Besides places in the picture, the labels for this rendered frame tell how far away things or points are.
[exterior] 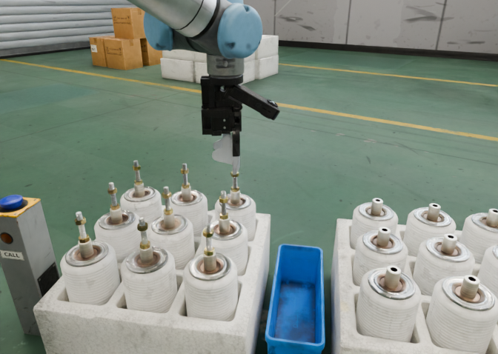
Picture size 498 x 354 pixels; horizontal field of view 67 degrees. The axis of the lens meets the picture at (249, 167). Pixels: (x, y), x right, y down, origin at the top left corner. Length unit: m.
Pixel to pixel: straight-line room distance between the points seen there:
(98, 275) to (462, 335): 0.62
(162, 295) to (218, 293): 0.11
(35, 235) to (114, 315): 0.25
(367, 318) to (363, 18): 5.29
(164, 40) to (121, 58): 3.65
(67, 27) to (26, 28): 0.59
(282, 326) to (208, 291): 0.31
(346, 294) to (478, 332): 0.21
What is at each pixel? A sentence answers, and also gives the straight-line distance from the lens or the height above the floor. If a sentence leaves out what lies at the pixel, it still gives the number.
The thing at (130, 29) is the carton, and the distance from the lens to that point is 4.37.
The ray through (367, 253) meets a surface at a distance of 0.76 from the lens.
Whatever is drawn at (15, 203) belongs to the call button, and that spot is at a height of 0.33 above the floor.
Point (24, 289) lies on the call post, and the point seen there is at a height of 0.14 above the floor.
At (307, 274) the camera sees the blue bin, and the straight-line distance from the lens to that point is 1.02.
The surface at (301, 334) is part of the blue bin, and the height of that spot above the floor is 0.00.
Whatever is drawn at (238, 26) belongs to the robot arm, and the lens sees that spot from 0.56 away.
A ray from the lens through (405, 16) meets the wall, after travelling 5.65.
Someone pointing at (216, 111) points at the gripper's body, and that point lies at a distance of 0.76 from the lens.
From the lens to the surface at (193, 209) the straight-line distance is 0.88.
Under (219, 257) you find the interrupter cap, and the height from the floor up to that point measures 0.25.
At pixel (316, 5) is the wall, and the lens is 6.04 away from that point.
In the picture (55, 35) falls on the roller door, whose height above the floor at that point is 0.22.
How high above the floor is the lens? 0.69
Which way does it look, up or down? 24 degrees down
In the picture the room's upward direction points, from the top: straight up
